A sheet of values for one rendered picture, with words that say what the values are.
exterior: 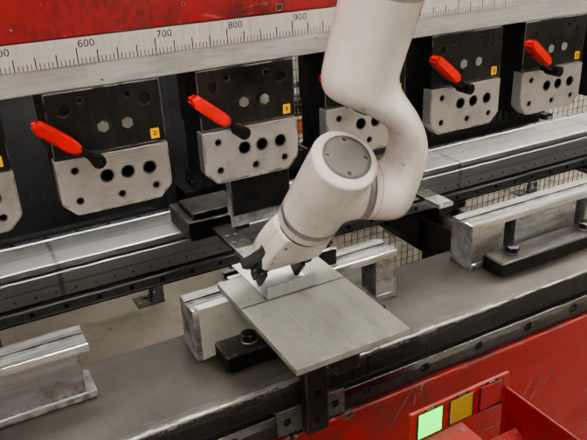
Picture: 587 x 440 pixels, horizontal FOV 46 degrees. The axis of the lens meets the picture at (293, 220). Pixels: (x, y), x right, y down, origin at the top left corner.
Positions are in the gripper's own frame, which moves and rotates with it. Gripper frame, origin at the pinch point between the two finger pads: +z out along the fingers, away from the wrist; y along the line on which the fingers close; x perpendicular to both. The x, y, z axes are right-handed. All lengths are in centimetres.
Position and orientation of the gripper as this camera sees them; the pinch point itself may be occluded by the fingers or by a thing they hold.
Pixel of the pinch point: (277, 267)
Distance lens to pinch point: 107.9
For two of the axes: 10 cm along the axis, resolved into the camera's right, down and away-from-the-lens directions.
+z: -2.8, 4.7, 8.4
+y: -8.8, 2.3, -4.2
